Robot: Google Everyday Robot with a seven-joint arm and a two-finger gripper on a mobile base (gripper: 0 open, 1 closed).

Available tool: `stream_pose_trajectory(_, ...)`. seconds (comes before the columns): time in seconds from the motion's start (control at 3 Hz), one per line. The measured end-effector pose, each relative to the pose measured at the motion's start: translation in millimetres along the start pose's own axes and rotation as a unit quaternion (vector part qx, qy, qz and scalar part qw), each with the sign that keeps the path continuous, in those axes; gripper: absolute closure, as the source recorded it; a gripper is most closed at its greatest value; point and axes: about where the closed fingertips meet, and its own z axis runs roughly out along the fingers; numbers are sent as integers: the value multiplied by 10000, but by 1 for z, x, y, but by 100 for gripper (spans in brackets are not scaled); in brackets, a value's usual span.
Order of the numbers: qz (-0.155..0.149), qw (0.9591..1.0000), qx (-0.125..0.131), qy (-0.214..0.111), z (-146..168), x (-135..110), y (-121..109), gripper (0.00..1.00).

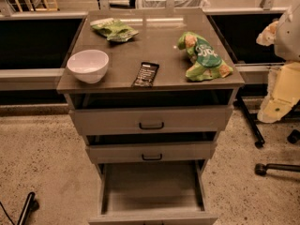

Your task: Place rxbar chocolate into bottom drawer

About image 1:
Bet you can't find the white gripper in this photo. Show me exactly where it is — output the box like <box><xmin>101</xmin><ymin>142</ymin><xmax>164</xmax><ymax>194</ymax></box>
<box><xmin>256</xmin><ymin>21</ymin><xmax>300</xmax><ymax>124</ymax></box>

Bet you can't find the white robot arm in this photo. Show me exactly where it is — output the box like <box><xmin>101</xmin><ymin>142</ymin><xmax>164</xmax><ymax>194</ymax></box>
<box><xmin>256</xmin><ymin>0</ymin><xmax>300</xmax><ymax>123</ymax></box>

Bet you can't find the grey drawer cabinet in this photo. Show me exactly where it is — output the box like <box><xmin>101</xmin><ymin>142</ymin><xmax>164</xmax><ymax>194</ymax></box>
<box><xmin>56</xmin><ymin>8</ymin><xmax>246</xmax><ymax>225</ymax></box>

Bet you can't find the top grey drawer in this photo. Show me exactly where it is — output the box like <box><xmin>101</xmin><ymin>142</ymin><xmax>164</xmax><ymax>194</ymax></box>
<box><xmin>70</xmin><ymin>106</ymin><xmax>233</xmax><ymax>135</ymax></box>

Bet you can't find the grey drawer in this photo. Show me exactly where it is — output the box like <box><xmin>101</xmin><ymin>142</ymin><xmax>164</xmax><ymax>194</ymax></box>
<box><xmin>88</xmin><ymin>160</ymin><xmax>218</xmax><ymax>225</ymax></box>
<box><xmin>70</xmin><ymin>106</ymin><xmax>233</xmax><ymax>135</ymax></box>
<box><xmin>86</xmin><ymin>142</ymin><xmax>217</xmax><ymax>164</ymax></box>

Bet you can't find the middle grey drawer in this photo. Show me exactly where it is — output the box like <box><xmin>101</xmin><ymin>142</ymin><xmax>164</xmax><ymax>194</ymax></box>
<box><xmin>86</xmin><ymin>142</ymin><xmax>217</xmax><ymax>164</ymax></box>

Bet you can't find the bottom grey drawer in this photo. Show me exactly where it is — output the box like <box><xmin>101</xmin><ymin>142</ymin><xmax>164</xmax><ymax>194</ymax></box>
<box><xmin>88</xmin><ymin>160</ymin><xmax>218</xmax><ymax>225</ymax></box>

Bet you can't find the green chip bag right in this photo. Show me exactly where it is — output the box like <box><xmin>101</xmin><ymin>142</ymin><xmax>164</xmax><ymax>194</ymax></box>
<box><xmin>177</xmin><ymin>32</ymin><xmax>233</xmax><ymax>82</ymax></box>

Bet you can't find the black chair base caster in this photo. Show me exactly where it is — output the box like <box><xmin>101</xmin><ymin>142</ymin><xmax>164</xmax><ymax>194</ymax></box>
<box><xmin>254</xmin><ymin>163</ymin><xmax>300</xmax><ymax>176</ymax></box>

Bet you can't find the green snack bag back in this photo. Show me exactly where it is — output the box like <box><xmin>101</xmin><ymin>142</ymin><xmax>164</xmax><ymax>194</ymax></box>
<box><xmin>90</xmin><ymin>18</ymin><xmax>139</xmax><ymax>42</ymax></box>

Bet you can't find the white bowl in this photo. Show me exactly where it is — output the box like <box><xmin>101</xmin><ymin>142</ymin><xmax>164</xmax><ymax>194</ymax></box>
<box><xmin>67</xmin><ymin>50</ymin><xmax>109</xmax><ymax>83</ymax></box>

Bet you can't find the black stand foot left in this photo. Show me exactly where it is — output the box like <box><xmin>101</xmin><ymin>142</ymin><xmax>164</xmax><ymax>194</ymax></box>
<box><xmin>0</xmin><ymin>191</ymin><xmax>39</xmax><ymax>225</ymax></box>

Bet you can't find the black table leg frame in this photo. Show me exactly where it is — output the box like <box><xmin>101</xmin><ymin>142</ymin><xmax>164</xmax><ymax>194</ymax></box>
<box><xmin>234</xmin><ymin>84</ymin><xmax>300</xmax><ymax>149</ymax></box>

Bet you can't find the white wire basket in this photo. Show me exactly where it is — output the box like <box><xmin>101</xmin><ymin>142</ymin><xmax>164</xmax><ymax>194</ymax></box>
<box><xmin>136</xmin><ymin>0</ymin><xmax>210</xmax><ymax>8</ymax></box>

